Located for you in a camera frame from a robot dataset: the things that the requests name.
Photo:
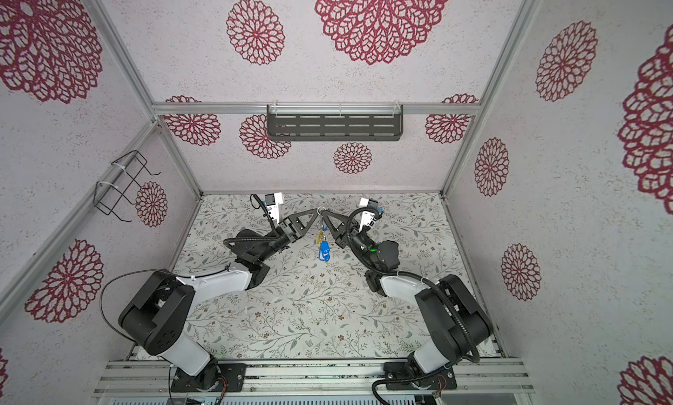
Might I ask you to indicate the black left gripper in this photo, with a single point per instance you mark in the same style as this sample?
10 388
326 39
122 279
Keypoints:
292 226

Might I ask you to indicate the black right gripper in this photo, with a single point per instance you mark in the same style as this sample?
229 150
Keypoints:
350 236

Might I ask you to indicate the keyring bunch with blue tags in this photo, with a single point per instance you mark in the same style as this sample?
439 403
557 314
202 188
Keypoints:
324 251

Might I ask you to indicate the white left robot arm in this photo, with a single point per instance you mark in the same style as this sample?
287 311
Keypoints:
156 316

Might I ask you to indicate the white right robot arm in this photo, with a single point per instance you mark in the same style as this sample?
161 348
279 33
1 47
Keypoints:
456 323

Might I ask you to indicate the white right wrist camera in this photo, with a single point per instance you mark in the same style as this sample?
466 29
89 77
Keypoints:
371 214

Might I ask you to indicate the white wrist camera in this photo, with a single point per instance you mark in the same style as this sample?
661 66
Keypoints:
273 202
371 214

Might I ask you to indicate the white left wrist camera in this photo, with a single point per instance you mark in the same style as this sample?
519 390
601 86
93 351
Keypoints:
273 202

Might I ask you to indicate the grey slotted wall shelf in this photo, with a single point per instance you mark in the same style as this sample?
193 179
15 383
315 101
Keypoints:
335 124

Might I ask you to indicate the black wire wall rack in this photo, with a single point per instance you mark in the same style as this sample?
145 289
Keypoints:
110 192

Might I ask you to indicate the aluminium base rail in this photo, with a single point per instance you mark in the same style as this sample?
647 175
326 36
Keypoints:
287 381

